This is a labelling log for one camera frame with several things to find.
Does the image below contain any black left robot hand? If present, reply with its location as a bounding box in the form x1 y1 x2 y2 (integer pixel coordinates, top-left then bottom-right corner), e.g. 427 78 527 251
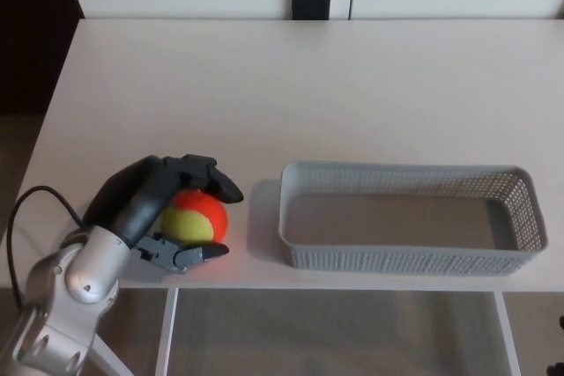
82 153 244 275

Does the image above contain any orange and yellow tennis ball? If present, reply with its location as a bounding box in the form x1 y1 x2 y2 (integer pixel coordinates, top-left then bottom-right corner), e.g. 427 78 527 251
158 189 229 245

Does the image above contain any dark brown cabinet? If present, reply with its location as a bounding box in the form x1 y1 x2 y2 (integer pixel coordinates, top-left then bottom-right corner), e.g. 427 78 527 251
0 0 85 117

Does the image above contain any grey perforated plastic basket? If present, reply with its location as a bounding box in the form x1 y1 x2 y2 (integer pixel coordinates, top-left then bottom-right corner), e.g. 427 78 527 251
278 160 550 278

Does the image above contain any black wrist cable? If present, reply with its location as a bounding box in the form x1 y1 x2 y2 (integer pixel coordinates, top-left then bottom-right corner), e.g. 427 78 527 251
7 185 85 308

